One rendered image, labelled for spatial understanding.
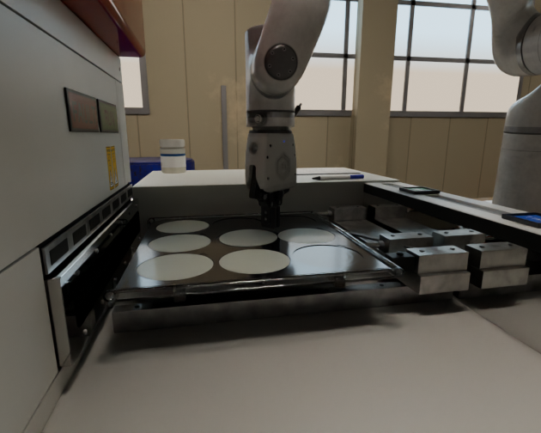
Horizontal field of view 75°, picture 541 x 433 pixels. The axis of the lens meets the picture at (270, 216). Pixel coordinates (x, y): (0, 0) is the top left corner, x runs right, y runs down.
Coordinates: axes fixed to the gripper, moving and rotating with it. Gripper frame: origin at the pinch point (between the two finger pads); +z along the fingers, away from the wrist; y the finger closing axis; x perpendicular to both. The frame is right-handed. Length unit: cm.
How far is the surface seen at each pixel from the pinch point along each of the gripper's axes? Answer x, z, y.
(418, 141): 54, -9, 302
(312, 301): -15.0, 8.6, -9.9
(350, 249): -16.8, 2.7, -1.5
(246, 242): -1.8, 2.6, -8.8
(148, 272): 0.0, 2.6, -26.2
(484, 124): 8, -25, 351
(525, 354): -40.1, 10.6, -3.1
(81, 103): 8.4, -18.5, -28.1
